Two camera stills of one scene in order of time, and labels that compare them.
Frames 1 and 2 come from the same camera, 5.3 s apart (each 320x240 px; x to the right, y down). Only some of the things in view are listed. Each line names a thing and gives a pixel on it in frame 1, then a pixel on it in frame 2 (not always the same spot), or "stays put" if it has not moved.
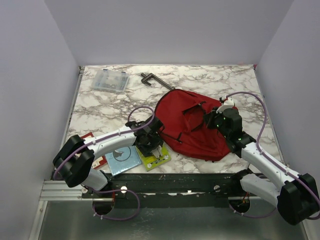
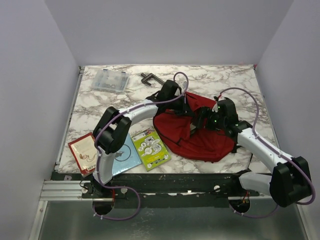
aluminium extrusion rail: (59, 190) stays put
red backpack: (180, 116) stays put
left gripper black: (147, 151) to (185, 109)
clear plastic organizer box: (111, 80) stays put
